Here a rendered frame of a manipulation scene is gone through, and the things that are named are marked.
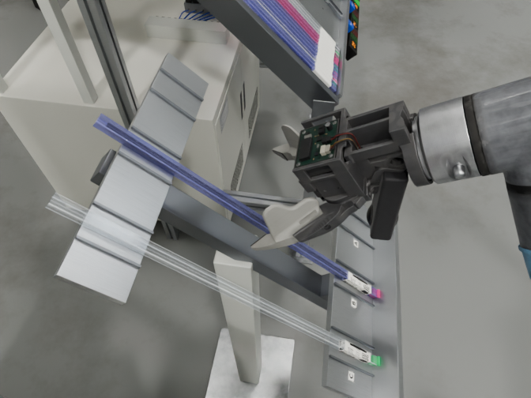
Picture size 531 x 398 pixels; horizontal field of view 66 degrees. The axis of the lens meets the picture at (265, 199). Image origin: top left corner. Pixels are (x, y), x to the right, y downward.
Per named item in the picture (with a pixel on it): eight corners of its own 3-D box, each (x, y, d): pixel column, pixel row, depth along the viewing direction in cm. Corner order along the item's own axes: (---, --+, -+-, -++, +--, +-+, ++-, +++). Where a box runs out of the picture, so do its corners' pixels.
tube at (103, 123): (372, 291, 69) (378, 290, 69) (372, 298, 68) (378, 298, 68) (97, 117, 45) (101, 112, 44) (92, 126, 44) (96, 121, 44)
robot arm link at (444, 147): (476, 133, 42) (486, 197, 37) (429, 144, 44) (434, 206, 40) (459, 79, 37) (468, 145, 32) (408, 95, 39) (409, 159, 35)
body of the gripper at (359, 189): (295, 121, 45) (406, 84, 38) (329, 168, 50) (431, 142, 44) (285, 175, 41) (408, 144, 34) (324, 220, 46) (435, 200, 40)
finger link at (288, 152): (269, 110, 52) (315, 124, 45) (291, 140, 56) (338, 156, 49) (254, 129, 52) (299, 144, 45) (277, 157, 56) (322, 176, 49)
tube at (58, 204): (372, 357, 63) (378, 356, 62) (372, 366, 62) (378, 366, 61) (51, 196, 39) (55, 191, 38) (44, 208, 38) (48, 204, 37)
